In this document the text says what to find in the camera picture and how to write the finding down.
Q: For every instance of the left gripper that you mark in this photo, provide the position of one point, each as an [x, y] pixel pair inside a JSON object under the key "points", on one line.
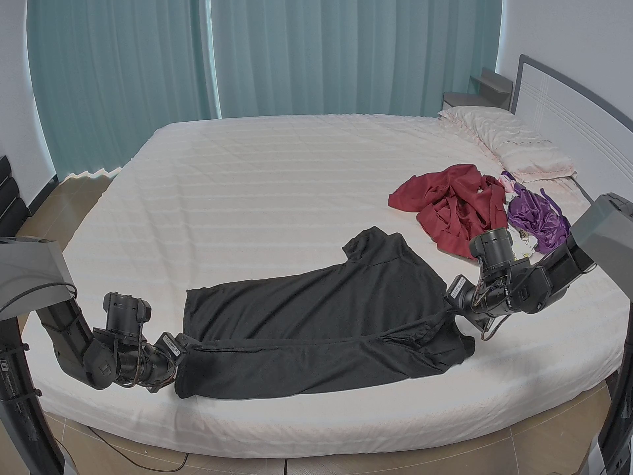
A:
{"points": [[170, 352]]}

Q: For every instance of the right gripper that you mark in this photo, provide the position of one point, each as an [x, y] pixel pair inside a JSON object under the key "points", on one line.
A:
{"points": [[462, 297]]}

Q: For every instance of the black T-shirt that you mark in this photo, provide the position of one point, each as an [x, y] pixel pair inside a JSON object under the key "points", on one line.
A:
{"points": [[321, 324]]}

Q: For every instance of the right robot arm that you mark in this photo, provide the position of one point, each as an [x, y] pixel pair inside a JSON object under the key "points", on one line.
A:
{"points": [[559, 265]]}

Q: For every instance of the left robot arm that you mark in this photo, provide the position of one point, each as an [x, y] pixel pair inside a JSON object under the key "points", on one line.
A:
{"points": [[69, 339]]}

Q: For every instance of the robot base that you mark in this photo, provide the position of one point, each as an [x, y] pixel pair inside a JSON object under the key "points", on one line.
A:
{"points": [[593, 465]]}

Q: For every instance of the bed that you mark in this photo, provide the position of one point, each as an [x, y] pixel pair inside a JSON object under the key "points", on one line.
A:
{"points": [[272, 191]]}

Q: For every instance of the white printed garment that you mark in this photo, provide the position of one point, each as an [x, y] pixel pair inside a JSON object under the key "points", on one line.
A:
{"points": [[524, 245]]}

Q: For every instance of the dark red garment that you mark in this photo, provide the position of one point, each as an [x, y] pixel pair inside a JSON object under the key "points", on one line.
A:
{"points": [[455, 211]]}

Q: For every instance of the purple garment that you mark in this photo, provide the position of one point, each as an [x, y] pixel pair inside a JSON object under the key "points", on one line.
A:
{"points": [[536, 220]]}

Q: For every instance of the pink garment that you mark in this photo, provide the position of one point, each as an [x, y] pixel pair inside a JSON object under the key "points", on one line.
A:
{"points": [[507, 183]]}

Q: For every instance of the cream pillow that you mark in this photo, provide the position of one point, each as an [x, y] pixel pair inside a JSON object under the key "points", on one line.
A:
{"points": [[514, 141]]}

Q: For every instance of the grey bedside table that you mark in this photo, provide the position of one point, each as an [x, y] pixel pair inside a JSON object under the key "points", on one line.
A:
{"points": [[474, 99]]}

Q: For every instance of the black chest of drawers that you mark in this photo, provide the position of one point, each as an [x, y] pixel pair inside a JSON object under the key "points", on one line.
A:
{"points": [[10, 206]]}

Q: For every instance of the blue-green curtain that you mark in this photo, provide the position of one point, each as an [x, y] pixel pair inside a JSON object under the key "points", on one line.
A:
{"points": [[346, 42], [123, 67]]}

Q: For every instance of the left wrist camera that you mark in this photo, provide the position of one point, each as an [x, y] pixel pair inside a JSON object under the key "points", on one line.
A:
{"points": [[144, 310]]}

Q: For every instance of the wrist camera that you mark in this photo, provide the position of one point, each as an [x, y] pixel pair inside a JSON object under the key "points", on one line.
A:
{"points": [[475, 250], [144, 310]]}

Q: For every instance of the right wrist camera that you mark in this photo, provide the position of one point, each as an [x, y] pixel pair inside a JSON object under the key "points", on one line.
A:
{"points": [[475, 250]]}

